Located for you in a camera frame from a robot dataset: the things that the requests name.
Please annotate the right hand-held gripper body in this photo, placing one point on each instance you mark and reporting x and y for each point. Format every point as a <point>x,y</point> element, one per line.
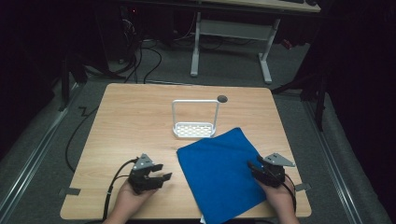
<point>273,174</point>

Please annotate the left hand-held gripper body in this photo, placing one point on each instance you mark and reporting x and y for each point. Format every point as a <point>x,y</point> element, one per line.
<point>141,180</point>

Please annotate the blue cloth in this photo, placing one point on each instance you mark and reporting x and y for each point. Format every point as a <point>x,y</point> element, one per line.
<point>218,174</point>

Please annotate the person's left hand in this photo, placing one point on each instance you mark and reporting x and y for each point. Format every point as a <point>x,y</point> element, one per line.
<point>132,199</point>

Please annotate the person's right hand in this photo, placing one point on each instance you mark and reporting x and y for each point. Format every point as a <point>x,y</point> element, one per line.
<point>278,196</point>

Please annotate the grey tape strip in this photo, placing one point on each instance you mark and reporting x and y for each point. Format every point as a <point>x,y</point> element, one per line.
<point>70,191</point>
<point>303,187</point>

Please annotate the white plastic rack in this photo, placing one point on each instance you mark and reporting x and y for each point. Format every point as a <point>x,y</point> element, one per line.
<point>193,129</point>

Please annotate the black metal stand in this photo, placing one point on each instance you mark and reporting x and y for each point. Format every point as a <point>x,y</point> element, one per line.
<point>67,81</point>
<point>314,93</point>

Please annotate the white-legged wooden desk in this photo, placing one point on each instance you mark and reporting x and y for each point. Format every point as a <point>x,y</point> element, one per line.
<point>233,29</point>

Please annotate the black computer tower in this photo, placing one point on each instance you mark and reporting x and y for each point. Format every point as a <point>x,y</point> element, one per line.
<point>130,31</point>

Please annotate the aluminium floor rail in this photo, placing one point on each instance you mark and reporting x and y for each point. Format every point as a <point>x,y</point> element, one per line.
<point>34,161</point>
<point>330,161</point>

